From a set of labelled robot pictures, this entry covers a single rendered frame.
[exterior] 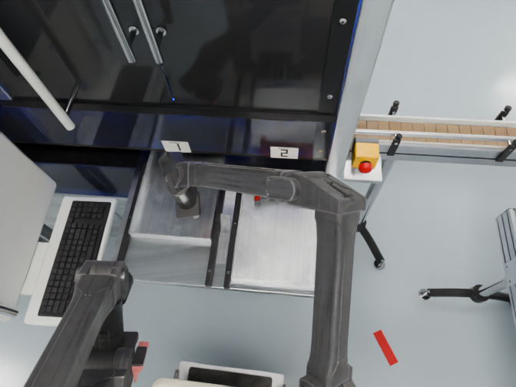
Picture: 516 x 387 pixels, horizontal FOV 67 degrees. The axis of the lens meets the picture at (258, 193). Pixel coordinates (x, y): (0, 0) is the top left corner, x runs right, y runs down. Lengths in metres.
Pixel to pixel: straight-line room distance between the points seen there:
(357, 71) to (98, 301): 0.70
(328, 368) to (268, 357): 1.32
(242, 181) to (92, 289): 0.34
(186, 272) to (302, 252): 0.36
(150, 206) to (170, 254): 0.19
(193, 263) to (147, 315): 0.97
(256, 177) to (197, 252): 0.54
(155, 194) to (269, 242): 0.42
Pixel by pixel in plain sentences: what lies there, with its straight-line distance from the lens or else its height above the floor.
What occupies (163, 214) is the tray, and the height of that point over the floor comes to 0.88.
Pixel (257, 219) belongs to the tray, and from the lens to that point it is 1.25.
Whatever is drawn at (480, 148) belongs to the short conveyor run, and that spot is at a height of 0.93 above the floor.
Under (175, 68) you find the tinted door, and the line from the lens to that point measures 1.00.
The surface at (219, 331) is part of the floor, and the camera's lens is 2.07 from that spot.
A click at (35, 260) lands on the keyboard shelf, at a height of 0.80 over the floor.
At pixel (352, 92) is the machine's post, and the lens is 0.99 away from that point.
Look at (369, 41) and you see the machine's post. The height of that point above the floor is 1.45.
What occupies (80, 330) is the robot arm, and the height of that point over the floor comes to 1.47.
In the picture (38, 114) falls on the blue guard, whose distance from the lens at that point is 1.34.
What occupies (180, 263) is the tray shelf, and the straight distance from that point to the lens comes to 1.24.
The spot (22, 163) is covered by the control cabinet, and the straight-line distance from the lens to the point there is 1.45.
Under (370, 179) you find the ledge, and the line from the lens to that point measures 1.35.
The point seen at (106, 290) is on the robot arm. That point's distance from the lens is 0.70.
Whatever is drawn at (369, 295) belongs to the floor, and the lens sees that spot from 2.13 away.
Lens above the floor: 2.03
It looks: 63 degrees down
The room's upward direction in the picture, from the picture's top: 6 degrees counter-clockwise
